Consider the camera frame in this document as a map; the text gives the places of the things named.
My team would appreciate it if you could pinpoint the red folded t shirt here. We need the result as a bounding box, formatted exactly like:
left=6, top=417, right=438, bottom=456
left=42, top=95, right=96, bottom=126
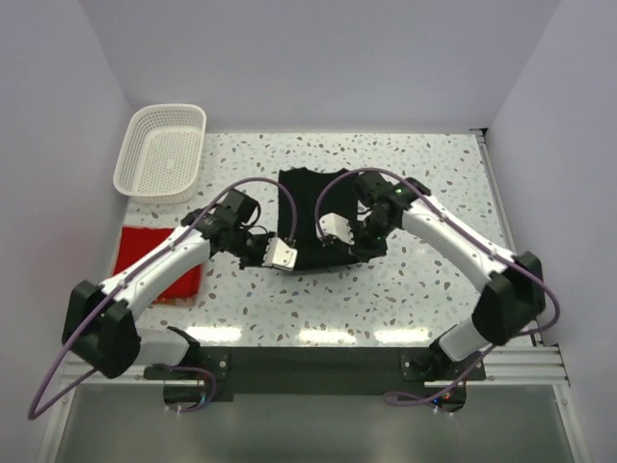
left=111, top=226, right=203, bottom=307

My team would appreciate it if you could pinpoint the black t shirt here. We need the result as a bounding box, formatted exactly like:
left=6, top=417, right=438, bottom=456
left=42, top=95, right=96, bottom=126
left=278, top=168, right=360, bottom=273

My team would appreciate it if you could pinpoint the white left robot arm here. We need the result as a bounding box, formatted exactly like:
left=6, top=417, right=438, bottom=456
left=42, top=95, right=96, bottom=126
left=62, top=189, right=281, bottom=378

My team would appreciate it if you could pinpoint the aluminium frame rail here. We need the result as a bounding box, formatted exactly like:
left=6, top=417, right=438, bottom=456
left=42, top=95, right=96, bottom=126
left=61, top=346, right=570, bottom=386

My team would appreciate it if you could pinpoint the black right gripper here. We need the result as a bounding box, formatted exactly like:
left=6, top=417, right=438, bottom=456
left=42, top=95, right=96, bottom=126
left=340, top=213, right=396, bottom=260

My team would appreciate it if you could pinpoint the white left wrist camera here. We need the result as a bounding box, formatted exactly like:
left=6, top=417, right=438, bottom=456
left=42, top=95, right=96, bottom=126
left=262, top=237, right=298, bottom=271

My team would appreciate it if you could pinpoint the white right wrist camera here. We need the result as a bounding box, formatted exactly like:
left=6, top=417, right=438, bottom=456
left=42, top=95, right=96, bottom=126
left=316, top=212, right=355, bottom=246

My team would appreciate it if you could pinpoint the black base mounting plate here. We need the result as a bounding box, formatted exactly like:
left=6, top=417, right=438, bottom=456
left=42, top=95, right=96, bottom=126
left=144, top=347, right=487, bottom=410

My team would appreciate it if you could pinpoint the white plastic basket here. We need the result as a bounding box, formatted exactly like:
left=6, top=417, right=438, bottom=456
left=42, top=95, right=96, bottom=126
left=113, top=104, right=207, bottom=205

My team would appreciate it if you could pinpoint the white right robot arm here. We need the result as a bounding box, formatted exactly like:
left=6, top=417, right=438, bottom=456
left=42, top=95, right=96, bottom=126
left=354, top=171, right=546, bottom=379

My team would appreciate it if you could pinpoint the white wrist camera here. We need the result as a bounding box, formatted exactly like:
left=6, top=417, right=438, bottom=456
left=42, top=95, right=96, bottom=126
left=262, top=237, right=298, bottom=271
left=316, top=212, right=355, bottom=246

